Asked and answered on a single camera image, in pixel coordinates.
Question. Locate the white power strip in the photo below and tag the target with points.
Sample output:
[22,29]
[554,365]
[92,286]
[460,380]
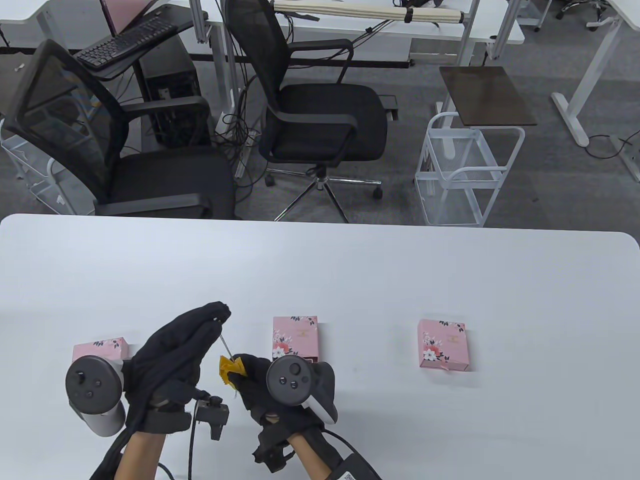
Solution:
[247,155]

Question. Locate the small yellow pouch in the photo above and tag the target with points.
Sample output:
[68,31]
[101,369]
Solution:
[230,371]

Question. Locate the rolled beige blind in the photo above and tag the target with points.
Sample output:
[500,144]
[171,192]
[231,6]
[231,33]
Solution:
[370,11]

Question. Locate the black box with label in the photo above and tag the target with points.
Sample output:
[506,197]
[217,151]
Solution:
[355,467]

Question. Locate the person's left forearm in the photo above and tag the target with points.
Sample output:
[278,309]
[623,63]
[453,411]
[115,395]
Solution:
[142,457]

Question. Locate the person's left hand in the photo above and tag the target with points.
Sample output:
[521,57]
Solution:
[160,365]

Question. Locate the person's right forearm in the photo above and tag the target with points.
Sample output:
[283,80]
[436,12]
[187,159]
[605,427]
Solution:
[312,457]

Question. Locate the black keyboard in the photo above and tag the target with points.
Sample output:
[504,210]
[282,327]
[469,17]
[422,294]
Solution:
[125,42]

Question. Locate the person's left fingers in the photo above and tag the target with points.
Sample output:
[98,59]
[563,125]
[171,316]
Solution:
[197,327]

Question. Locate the black mesh office chair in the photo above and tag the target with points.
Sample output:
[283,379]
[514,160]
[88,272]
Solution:
[70,125]

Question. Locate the black computer tower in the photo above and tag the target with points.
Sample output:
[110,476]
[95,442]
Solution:
[172,95]

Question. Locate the black keyboard tray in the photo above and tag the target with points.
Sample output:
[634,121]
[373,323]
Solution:
[150,50]

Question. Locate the black office chair chrome base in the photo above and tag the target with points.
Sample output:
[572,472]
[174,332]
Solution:
[320,120]

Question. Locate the grey hand controller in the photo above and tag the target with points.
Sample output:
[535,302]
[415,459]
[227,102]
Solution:
[290,380]
[92,385]

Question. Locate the grey left hand controller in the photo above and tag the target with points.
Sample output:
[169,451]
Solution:
[92,385]

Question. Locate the white desk with leg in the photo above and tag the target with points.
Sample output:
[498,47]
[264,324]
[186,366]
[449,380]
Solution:
[600,65]

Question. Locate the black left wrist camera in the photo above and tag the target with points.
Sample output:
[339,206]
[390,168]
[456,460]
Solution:
[212,415]

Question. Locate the person's right hand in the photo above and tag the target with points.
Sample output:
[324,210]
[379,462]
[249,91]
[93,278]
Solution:
[255,395]

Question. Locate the pink floral box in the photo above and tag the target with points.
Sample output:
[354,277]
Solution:
[442,345]
[295,335]
[100,350]

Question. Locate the grey right hand controller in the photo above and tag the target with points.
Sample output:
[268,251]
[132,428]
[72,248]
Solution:
[290,380]

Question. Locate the white desk with laptop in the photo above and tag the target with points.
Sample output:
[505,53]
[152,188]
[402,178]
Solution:
[45,22]

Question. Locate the person's right fingers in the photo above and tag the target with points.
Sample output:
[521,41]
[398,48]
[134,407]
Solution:
[252,367]

